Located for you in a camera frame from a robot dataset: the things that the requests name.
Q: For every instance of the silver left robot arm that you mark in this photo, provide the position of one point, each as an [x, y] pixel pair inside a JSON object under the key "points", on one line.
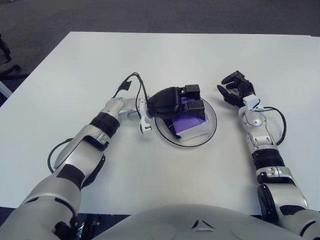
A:
{"points": [[82, 150]]}

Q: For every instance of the black office chair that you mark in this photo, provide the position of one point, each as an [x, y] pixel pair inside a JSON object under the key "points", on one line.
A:
{"points": [[5, 50]]}

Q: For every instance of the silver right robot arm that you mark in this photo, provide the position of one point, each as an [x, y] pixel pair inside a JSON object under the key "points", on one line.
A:
{"points": [[265, 142]]}

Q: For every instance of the white plate with black rim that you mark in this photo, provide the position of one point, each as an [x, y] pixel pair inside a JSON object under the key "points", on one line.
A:
{"points": [[162, 130]]}

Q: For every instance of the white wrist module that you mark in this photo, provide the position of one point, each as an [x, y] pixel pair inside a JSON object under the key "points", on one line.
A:
{"points": [[251, 101], [145, 125]]}

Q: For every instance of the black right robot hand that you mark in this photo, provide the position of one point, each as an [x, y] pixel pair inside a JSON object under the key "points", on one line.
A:
{"points": [[246, 88]]}

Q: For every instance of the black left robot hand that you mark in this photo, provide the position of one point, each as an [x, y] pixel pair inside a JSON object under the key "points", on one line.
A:
{"points": [[165, 102]]}

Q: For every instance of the purple tissue paper pack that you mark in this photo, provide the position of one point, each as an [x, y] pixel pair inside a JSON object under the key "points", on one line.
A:
{"points": [[187, 125]]}

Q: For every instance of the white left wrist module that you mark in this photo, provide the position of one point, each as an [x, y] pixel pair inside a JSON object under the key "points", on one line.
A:
{"points": [[145, 125]]}

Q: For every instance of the grey robot torso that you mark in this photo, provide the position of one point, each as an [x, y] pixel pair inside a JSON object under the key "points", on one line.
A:
{"points": [[180, 222]]}

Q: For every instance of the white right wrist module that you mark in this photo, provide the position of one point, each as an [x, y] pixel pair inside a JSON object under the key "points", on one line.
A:
{"points": [[251, 101]]}

